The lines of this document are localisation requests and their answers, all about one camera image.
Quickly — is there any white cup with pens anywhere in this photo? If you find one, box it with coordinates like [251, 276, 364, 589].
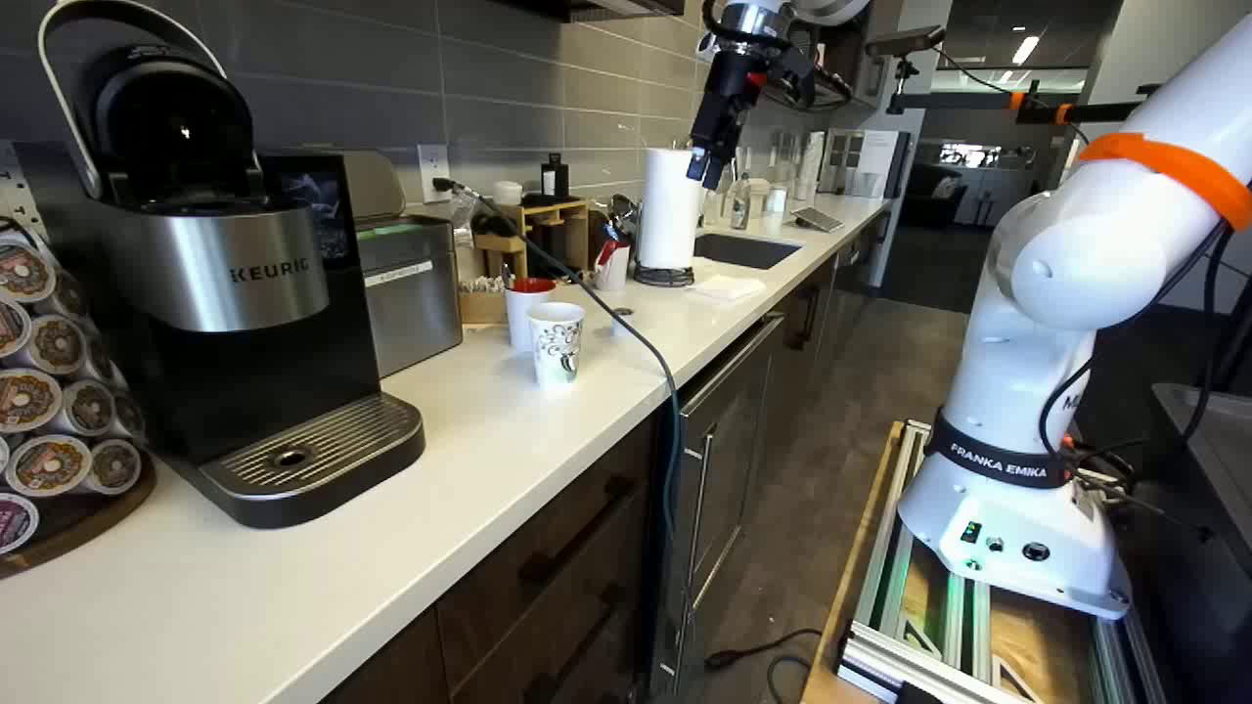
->
[591, 237, 635, 297]

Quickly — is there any black power cable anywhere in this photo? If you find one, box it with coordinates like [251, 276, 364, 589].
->
[429, 172, 698, 697]

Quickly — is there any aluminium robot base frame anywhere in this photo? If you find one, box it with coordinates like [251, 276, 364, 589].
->
[797, 416, 1155, 704]

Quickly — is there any orange strap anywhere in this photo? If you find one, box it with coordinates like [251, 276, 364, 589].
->
[1078, 128, 1252, 233]

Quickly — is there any black wire towel holder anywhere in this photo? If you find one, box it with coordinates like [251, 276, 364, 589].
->
[630, 262, 701, 293]

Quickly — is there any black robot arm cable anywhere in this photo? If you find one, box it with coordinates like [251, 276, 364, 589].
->
[1032, 221, 1252, 503]

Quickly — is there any dark kitchen sink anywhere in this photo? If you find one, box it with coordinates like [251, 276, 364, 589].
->
[693, 231, 805, 275]

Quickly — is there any wooden countertop organizer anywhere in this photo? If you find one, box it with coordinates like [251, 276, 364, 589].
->
[469, 191, 611, 283]

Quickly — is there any coffee pod carousel rack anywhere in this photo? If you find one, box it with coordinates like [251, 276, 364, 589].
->
[0, 135, 161, 577]

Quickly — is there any dark wood kitchen cabinet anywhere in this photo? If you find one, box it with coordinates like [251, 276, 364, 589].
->
[321, 214, 907, 704]

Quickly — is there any white paper towel roll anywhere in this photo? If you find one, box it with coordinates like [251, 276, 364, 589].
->
[635, 146, 708, 275]

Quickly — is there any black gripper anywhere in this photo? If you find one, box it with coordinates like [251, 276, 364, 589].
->
[686, 31, 774, 197]

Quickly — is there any white wall outlet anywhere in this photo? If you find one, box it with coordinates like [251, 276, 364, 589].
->
[415, 142, 457, 203]

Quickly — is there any stainless steel countertop bin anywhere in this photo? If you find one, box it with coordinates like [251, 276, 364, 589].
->
[342, 147, 469, 382]

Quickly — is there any white printed paper cup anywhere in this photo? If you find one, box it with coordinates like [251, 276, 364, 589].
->
[525, 297, 587, 396]

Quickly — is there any black silver Keurig coffee machine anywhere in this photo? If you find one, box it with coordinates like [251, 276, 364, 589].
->
[34, 0, 429, 532]

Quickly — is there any black bottle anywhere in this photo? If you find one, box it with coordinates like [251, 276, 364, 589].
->
[536, 147, 574, 208]

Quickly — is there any white cup with red rim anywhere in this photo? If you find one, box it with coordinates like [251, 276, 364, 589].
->
[500, 275, 559, 357]

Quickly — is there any cardboard box of packets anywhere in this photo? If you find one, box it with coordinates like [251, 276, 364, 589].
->
[454, 276, 512, 333]

